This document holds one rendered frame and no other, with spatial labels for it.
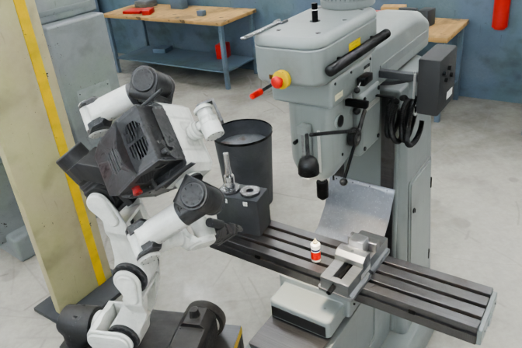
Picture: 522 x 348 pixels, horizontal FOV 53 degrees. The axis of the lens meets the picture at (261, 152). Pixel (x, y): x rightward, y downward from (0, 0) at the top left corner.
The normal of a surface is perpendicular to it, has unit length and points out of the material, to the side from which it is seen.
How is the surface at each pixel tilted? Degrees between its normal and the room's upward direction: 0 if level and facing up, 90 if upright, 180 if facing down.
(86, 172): 90
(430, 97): 90
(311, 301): 0
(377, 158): 90
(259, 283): 0
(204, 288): 0
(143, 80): 60
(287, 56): 90
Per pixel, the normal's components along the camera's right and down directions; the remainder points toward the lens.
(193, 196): -0.34, -0.23
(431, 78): -0.56, 0.42
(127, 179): -0.69, 0.12
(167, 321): -0.09, -0.89
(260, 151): 0.60, 0.37
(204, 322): 0.62, -0.61
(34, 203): 0.82, 0.18
